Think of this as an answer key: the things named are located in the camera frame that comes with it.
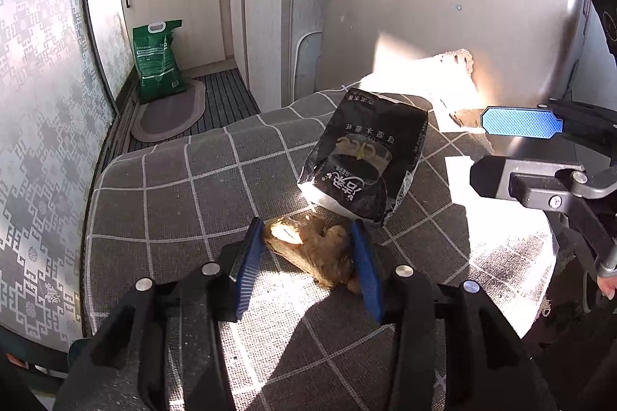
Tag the white double door cabinet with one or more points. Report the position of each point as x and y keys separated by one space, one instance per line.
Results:
x=270 y=6

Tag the grey oval floor mat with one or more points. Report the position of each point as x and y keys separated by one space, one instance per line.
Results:
x=168 y=112

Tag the patterned frosted glass door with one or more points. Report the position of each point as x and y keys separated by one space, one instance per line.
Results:
x=43 y=126

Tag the black printed packet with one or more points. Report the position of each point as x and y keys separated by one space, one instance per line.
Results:
x=371 y=136

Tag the grey checked cloth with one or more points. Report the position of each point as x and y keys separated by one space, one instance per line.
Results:
x=193 y=208

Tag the black fridge sticker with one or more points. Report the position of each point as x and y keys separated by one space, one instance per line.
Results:
x=606 y=20

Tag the green rice bag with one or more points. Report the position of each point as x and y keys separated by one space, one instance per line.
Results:
x=156 y=59

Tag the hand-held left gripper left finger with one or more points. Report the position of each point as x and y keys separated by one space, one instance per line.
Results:
x=246 y=276

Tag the brown ginger root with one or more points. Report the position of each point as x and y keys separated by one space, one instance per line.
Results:
x=318 y=256

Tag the person's right hand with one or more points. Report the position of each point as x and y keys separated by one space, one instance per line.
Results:
x=608 y=285

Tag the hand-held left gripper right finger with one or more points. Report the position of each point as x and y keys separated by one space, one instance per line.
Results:
x=369 y=271

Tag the white counter cabinet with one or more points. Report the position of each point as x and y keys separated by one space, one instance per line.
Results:
x=178 y=15

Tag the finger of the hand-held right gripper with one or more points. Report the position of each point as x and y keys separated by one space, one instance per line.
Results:
x=520 y=184
x=523 y=121

